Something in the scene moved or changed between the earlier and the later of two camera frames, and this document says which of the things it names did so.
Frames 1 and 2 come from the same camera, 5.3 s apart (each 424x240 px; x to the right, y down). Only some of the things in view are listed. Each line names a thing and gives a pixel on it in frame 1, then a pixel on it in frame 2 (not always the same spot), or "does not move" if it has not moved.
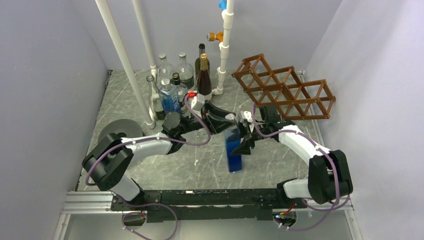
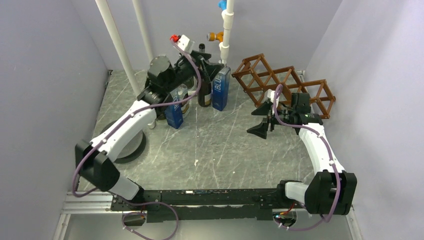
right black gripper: (243, 148) → (261, 129)
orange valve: (212, 36) does not move
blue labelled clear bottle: (170, 98) does not move
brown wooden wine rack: (282, 91) does not move
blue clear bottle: (232, 137) → (221, 89)
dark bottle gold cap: (204, 84) does not move
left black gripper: (216, 126) → (209, 70)
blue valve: (222, 4) does not move
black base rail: (184, 205) does not move
